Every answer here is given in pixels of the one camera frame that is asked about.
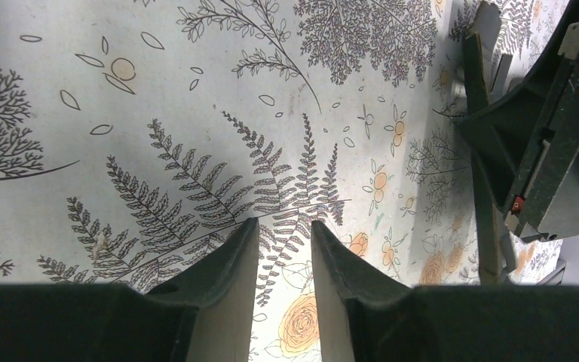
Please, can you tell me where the floral tablecloth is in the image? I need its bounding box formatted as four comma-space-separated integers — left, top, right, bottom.
0, 1, 571, 361

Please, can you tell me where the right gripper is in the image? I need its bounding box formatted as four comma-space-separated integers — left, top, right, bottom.
478, 1, 579, 241

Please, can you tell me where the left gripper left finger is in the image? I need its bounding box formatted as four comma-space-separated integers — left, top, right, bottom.
0, 218, 259, 361

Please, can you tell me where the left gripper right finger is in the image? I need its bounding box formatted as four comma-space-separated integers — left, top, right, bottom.
311, 221, 579, 361

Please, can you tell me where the black paper box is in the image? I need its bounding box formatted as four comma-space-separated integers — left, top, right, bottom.
459, 1, 517, 286

